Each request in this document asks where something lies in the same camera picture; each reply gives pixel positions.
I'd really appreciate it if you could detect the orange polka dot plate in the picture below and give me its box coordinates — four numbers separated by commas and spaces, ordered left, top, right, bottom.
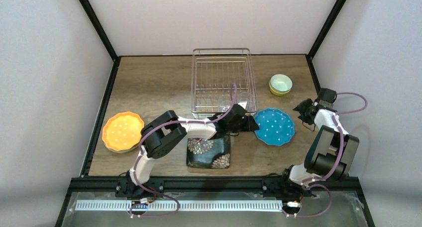
102, 112, 144, 153

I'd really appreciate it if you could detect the blue polka dot plate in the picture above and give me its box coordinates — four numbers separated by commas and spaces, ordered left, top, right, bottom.
254, 108, 295, 146

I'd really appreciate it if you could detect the white slotted cable duct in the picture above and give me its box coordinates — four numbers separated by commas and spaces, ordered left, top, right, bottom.
73, 200, 283, 212

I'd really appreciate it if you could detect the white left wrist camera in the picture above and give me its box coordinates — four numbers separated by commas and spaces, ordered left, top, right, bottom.
237, 101, 250, 111

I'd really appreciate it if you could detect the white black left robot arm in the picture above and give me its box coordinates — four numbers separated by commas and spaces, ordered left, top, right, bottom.
118, 104, 259, 194

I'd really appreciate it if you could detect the black floral square plate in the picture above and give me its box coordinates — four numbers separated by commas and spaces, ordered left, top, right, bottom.
186, 135, 231, 169

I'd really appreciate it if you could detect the pale green glass bowl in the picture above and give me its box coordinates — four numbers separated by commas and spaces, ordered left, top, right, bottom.
269, 74, 293, 91

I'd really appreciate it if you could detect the black aluminium frame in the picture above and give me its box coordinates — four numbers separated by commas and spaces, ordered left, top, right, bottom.
55, 0, 375, 227

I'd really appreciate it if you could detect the metal wire dish rack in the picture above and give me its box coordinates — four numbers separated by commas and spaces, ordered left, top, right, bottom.
191, 48, 258, 119

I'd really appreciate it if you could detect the yellow green bowl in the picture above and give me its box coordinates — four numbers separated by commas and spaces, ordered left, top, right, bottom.
269, 83, 291, 96

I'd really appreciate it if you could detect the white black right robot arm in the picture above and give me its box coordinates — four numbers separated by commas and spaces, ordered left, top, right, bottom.
288, 88, 359, 186

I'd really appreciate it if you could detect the small clear plastic cup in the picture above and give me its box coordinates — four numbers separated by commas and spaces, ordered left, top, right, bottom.
217, 94, 236, 113

